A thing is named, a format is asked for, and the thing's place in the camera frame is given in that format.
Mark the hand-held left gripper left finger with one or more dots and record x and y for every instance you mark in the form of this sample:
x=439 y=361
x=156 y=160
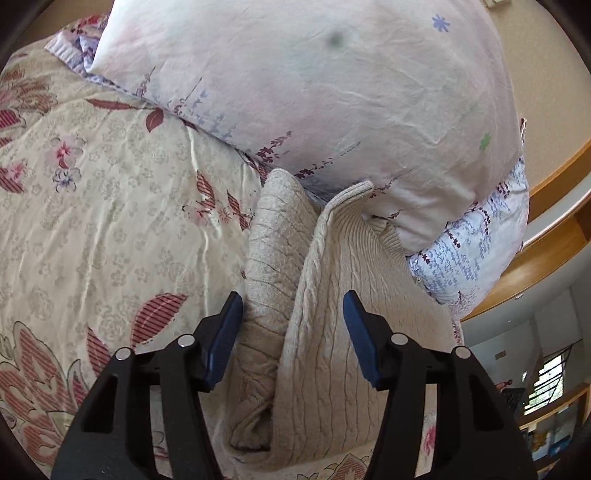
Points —
x=221 y=344

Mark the pink floral pillow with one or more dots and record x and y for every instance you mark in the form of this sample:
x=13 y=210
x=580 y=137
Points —
x=323 y=101

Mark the window with grille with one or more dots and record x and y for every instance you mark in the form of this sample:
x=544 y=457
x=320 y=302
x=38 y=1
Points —
x=551 y=374

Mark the white blue-flowered pillow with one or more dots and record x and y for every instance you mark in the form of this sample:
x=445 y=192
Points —
x=471 y=249

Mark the floral quilted bed cover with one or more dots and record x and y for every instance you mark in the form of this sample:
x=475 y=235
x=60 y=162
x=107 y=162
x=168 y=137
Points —
x=115 y=221

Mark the wooden headboard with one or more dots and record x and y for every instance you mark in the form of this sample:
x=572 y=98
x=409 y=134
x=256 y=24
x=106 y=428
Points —
x=545 y=240

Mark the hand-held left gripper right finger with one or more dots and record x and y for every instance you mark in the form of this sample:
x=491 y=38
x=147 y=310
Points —
x=362 y=337

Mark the wooden shelf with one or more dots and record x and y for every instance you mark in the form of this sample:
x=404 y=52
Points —
x=554 y=429

